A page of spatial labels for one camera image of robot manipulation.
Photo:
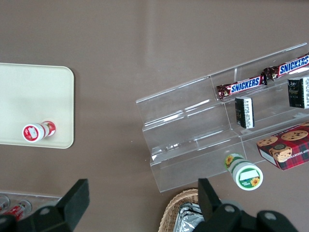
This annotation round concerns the red plaid cookie box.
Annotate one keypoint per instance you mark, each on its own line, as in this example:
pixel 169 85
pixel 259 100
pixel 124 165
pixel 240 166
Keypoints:
pixel 287 147

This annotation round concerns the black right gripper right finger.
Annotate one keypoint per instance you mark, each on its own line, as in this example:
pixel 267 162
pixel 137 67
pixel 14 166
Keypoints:
pixel 212 205

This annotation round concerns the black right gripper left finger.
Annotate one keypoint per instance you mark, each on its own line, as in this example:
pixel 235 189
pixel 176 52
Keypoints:
pixel 72 203

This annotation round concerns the oval tan wicker basket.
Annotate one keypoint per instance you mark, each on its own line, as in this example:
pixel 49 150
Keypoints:
pixel 173 205

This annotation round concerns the small black box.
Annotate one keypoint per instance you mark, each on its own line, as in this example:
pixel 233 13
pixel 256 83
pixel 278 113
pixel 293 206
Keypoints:
pixel 244 112
pixel 298 93

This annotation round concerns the silver foil container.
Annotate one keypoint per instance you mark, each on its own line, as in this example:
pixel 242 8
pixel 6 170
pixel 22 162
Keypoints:
pixel 192 206
pixel 190 222

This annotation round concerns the red yogurt cup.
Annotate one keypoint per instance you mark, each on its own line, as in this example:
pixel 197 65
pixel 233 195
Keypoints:
pixel 32 132

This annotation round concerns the beige plastic tray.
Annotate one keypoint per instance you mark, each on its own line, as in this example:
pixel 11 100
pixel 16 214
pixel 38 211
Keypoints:
pixel 36 96

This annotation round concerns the clear acrylic bottle rack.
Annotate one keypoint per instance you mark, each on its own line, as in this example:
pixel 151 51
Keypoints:
pixel 36 197

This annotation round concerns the clear acrylic stepped riser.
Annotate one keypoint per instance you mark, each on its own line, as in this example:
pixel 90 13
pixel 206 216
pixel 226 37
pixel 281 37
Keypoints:
pixel 272 116
pixel 183 135

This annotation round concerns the snickers bar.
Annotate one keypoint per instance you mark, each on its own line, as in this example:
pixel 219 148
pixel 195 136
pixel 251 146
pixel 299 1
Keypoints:
pixel 243 87
pixel 289 67

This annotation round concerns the green sunflower yogurt cup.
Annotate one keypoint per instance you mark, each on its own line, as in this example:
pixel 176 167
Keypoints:
pixel 247 177

